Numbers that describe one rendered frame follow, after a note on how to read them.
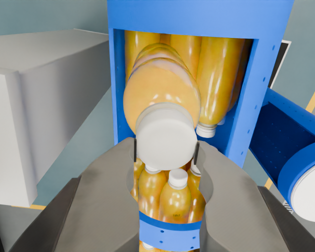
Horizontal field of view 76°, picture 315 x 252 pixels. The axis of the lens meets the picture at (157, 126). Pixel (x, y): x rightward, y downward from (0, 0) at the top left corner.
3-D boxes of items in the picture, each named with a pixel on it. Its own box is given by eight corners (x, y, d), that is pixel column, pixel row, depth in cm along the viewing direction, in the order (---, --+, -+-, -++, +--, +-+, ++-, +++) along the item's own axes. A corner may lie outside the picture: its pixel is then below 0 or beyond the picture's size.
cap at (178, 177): (167, 174, 45) (168, 168, 44) (185, 175, 45) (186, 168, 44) (169, 187, 41) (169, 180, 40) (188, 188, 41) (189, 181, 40)
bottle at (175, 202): (156, 224, 54) (160, 169, 46) (182, 224, 55) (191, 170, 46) (156, 250, 48) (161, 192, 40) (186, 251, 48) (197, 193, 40)
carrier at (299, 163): (260, 71, 132) (216, 77, 133) (408, 144, 54) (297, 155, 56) (257, 111, 144) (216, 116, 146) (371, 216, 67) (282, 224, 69)
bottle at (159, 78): (169, 32, 28) (193, 62, 12) (189, 77, 31) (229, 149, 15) (125, 57, 29) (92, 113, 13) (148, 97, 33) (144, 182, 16)
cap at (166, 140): (178, 95, 13) (182, 107, 11) (200, 140, 15) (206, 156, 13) (126, 120, 14) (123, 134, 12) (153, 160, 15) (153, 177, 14)
